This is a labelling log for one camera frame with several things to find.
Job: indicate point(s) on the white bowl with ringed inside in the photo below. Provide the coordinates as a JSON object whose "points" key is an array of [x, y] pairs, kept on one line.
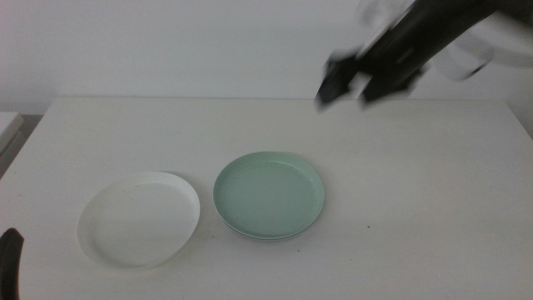
{"points": [[139, 221]]}

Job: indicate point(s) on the pale green shallow bowl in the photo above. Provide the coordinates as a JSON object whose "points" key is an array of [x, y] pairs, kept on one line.
{"points": [[268, 196]]}

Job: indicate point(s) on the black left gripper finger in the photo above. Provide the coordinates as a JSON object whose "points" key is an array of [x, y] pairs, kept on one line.
{"points": [[9, 266]]}

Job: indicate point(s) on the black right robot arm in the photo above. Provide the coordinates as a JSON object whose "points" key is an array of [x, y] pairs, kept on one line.
{"points": [[441, 18]]}

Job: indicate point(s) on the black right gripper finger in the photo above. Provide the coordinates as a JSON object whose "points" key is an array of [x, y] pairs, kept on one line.
{"points": [[387, 87], [335, 81]]}

